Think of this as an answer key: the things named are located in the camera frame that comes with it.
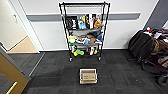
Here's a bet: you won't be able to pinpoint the pale basket with dark spots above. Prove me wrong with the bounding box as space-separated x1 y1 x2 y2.
78 67 99 85

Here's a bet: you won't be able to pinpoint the small blue cup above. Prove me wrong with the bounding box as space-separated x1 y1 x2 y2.
83 39 90 46

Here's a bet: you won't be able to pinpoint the white box with red print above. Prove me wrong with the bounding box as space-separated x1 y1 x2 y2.
75 37 87 46

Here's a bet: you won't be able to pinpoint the green and yellow toy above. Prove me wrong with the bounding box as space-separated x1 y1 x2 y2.
73 49 85 57

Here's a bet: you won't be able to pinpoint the white and black bottle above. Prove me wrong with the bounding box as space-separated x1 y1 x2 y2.
89 46 96 56

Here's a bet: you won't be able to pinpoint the small brown cardboard box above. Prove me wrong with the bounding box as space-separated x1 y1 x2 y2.
87 35 99 45

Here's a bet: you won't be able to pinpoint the small orange toy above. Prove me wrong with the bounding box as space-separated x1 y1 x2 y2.
93 48 99 56

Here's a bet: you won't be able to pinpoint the green and white bowl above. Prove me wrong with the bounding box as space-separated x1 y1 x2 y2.
68 38 77 46

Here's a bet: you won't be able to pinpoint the dark grey bag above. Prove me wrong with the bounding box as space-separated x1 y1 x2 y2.
71 28 101 37

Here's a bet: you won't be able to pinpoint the yellow plush toy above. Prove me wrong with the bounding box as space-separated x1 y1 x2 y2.
67 34 77 41

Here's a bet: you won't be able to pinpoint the blue plush toy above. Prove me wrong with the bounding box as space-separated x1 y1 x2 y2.
78 19 87 30

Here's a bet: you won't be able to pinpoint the dark box with white stripe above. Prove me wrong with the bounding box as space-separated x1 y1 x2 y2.
84 13 98 29

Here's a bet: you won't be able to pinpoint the black Huel bag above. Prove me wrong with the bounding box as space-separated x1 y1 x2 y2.
65 15 78 31

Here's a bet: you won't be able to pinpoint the yellow toy with eyes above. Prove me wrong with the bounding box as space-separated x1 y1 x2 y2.
81 15 87 23

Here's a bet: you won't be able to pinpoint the white box with picture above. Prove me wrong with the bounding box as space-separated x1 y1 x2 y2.
95 13 103 22

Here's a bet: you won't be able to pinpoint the small red and blue toy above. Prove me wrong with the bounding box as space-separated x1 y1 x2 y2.
143 26 153 34

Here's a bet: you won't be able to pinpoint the black chair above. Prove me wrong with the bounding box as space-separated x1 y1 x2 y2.
138 28 168 86

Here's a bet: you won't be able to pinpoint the wooden door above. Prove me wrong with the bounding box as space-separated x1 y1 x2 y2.
0 44 31 94

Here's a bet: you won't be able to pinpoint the black wire shelf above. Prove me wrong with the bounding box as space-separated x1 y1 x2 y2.
58 1 111 63

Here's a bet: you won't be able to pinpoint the long grey wall band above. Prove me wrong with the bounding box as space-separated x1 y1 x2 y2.
26 12 142 23

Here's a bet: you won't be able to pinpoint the white door frame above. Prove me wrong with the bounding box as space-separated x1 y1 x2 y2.
8 0 45 53

